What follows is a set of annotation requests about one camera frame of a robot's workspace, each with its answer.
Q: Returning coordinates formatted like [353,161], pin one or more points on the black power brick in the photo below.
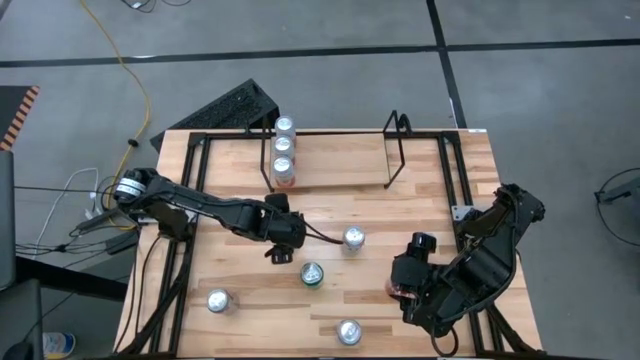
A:
[122,242]

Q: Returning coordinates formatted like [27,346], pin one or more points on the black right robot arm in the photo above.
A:
[490,260]

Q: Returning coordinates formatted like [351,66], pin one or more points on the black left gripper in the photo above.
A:
[285,225]

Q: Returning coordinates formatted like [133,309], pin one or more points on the black power strip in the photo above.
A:
[97,223]

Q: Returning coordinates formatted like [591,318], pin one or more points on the green Sprite can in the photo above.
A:
[312,274]

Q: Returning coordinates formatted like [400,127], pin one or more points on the white blue yellow object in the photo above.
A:
[57,345]

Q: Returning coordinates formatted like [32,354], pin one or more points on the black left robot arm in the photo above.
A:
[200,205]

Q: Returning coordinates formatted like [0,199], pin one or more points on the silver Diet Coke can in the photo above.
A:
[348,331]
[218,300]
[353,237]

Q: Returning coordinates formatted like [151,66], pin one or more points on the white pink Spindrift can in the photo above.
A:
[283,169]
[285,125]
[283,146]

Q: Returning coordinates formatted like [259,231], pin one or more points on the orange Fanta can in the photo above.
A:
[395,291]

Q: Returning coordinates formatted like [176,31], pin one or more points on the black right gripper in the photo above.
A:
[412,277]

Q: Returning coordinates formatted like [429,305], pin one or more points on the black orange striped mat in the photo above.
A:
[12,110]

